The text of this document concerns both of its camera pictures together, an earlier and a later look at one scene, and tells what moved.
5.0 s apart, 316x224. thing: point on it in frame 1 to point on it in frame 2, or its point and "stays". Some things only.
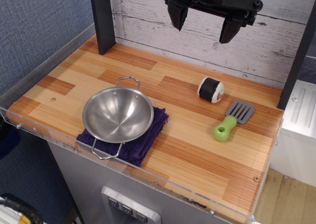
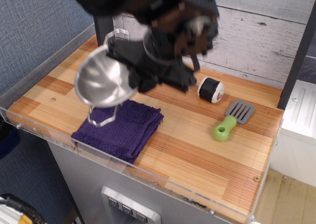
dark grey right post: (304, 43) stays
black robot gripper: (242, 3) to (155, 59)
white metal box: (295, 155) stays
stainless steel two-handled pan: (117, 115) to (103, 81)
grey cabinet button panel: (117, 207) stays
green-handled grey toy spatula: (239, 111) stays
